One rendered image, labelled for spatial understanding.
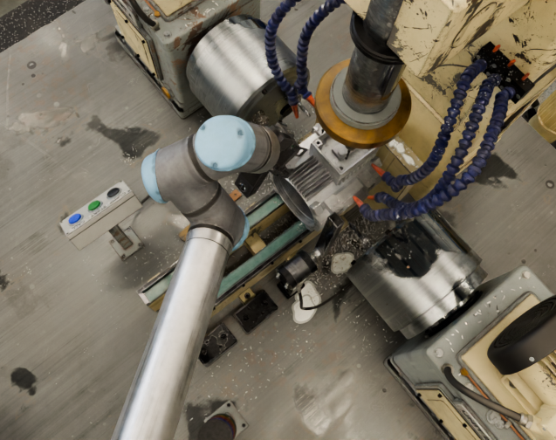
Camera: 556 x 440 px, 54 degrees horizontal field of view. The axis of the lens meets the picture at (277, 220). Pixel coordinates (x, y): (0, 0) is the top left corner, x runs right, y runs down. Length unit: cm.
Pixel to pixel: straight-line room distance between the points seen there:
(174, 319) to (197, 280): 8
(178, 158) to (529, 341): 65
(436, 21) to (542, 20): 25
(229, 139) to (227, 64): 42
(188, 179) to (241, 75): 39
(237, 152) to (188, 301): 26
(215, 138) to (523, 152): 108
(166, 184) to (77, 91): 82
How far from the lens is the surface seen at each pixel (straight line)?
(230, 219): 103
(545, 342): 100
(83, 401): 150
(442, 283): 116
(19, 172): 168
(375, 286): 119
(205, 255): 97
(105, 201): 128
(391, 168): 128
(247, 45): 131
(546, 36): 97
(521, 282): 122
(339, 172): 119
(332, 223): 104
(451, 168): 96
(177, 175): 96
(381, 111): 103
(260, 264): 134
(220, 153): 90
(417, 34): 78
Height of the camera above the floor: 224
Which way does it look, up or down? 73 degrees down
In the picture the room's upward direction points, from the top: 8 degrees clockwise
